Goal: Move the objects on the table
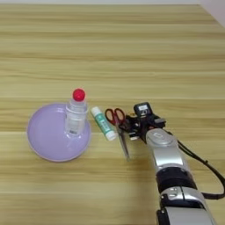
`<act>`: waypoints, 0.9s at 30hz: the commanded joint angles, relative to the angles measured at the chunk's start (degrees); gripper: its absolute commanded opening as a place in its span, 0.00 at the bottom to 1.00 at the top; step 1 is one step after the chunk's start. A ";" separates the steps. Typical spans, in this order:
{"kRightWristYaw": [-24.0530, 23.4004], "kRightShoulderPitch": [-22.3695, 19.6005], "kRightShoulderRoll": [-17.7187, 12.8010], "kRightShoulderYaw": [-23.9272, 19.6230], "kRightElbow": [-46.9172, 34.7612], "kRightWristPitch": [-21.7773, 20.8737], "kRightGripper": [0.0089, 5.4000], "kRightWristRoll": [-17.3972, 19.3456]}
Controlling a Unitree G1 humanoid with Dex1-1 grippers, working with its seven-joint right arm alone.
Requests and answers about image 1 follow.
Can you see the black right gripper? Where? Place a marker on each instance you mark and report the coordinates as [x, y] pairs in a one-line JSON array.
[[142, 124]]

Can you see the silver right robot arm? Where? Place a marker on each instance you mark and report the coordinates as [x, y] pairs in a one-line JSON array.
[[172, 164]]

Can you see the white green glue stick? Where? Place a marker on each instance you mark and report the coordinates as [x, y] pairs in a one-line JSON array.
[[103, 123]]

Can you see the clear bottle red cap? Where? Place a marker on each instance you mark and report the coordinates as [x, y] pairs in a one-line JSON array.
[[76, 114]]

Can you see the purple round plate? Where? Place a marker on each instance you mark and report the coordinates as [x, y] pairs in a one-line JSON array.
[[47, 134]]

